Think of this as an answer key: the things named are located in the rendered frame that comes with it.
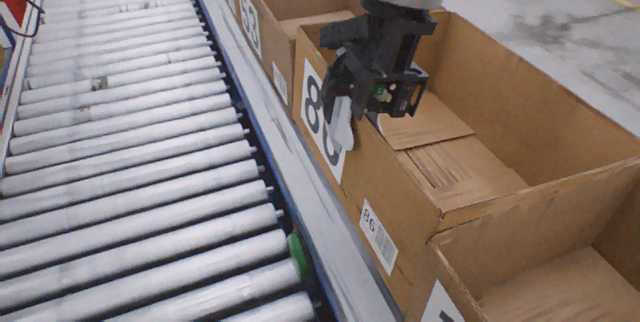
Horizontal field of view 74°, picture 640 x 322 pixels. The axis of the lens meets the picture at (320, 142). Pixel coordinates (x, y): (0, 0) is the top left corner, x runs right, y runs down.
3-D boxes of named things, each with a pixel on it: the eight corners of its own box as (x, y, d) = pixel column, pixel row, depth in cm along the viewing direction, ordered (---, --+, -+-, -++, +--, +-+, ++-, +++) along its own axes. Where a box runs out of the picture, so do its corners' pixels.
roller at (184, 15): (34, 55, 131) (34, 45, 134) (203, 27, 145) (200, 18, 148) (27, 43, 127) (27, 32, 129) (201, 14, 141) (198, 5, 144)
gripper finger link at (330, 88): (317, 125, 51) (335, 59, 46) (312, 117, 52) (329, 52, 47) (351, 123, 53) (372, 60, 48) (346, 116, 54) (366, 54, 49)
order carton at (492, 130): (290, 114, 75) (294, 24, 64) (429, 91, 85) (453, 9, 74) (402, 315, 48) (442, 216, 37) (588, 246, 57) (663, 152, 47)
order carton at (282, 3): (241, 30, 104) (231, -42, 92) (350, 11, 112) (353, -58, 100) (293, 125, 76) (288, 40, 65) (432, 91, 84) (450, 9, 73)
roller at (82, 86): (23, 105, 111) (14, 89, 108) (220, 66, 125) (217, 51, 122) (20, 116, 108) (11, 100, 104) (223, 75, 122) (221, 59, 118)
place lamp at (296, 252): (286, 252, 69) (283, 226, 64) (293, 250, 69) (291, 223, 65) (300, 289, 64) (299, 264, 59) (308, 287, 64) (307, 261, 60)
